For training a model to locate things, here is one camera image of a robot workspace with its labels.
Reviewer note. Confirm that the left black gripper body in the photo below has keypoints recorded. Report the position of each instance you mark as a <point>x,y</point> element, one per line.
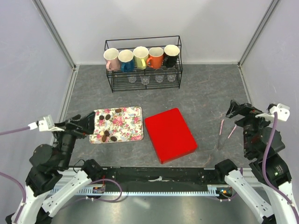
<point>67,139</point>

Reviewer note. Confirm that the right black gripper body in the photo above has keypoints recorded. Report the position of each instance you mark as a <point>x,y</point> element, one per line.
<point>251,124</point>

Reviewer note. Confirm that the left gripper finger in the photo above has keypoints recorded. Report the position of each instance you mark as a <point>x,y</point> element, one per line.
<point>72,122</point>
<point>86,124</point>

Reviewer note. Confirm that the pink-tipped metal tongs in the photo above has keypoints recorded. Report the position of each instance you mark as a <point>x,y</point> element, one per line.
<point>219,144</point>

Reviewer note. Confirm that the floral serving tray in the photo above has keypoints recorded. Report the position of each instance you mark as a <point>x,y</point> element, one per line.
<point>124,123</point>

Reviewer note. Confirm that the red box lid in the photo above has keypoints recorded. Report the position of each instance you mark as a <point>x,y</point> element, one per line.
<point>170,135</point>

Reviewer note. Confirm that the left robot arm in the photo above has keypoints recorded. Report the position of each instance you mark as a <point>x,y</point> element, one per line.
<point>48,161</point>

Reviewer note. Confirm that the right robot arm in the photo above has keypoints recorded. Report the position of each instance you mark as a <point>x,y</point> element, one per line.
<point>274,175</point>

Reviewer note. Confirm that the brown oval chocolate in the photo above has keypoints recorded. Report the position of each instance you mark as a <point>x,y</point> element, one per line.
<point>107,133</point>

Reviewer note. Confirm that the dark oval chocolate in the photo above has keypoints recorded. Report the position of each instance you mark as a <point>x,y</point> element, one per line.
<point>113,138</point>

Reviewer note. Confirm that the clear glass cup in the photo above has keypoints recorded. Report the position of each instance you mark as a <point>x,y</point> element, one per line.
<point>159,78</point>
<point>132,79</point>
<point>171,77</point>
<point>145,80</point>

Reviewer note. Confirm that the pink mug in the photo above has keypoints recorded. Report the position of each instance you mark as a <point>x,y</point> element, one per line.
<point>111,57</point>

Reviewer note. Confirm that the blue mug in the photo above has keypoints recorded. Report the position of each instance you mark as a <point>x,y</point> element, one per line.
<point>126,58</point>

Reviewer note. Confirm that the black and red mug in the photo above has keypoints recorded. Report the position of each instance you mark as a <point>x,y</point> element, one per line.
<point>171,53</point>

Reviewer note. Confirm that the yellow-green mug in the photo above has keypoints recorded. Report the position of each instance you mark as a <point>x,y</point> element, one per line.
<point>141,55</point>

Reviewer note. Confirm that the orange mug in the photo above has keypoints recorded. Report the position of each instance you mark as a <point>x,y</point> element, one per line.
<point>155,59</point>

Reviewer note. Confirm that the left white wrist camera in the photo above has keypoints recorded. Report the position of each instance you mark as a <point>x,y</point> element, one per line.
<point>45,124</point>

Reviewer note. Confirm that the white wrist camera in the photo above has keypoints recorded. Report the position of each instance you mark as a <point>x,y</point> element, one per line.
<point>45,124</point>
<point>283,113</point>

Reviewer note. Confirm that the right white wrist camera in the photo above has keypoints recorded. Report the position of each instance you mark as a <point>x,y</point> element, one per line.
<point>283,113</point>

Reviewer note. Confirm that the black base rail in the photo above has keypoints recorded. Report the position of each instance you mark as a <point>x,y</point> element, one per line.
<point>147,179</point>

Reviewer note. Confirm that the black wire mug rack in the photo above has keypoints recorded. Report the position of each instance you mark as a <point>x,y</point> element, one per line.
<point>118,80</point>

